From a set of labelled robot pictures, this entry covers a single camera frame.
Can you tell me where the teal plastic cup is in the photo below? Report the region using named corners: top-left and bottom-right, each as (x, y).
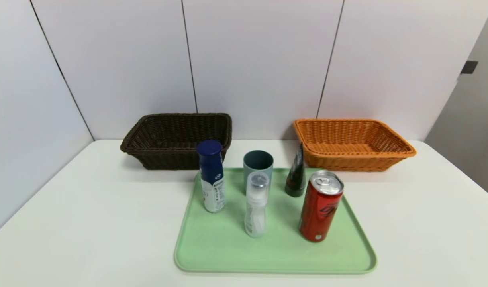
top-left (243, 150), bottom-right (274, 196)

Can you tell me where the white bottle with blue cap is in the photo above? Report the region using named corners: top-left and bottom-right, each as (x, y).
top-left (196, 140), bottom-right (226, 214)

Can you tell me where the clear white plastic bottle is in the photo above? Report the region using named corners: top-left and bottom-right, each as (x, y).
top-left (244, 171), bottom-right (270, 239)

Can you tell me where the red soda can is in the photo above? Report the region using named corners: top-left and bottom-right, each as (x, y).
top-left (299, 170), bottom-right (344, 243)

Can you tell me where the dark brown wicker basket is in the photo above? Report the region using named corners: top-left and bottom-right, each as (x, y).
top-left (120, 113), bottom-right (233, 171)

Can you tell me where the orange wicker basket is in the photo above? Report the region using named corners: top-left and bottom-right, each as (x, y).
top-left (294, 118), bottom-right (417, 172)

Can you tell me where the black squeeze tube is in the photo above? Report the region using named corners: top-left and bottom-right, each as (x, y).
top-left (285, 142), bottom-right (307, 198)

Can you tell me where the light green plastic tray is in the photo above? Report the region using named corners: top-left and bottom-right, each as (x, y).
top-left (174, 167), bottom-right (378, 275)

